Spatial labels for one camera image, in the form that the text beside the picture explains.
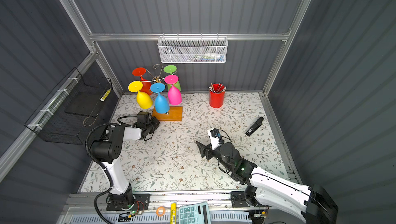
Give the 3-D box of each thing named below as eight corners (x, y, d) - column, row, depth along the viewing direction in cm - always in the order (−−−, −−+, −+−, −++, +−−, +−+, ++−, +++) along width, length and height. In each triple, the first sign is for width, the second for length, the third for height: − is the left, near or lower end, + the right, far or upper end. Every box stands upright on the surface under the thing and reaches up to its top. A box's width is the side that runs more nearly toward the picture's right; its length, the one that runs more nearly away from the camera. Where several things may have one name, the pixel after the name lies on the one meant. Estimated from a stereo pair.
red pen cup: (209, 108, 113) (210, 94, 102) (208, 97, 120) (209, 83, 109) (223, 108, 113) (225, 94, 102) (221, 97, 120) (224, 83, 109)
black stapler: (249, 137, 98) (251, 133, 94) (245, 134, 100) (247, 129, 95) (263, 123, 105) (265, 119, 101) (258, 120, 106) (261, 116, 102)
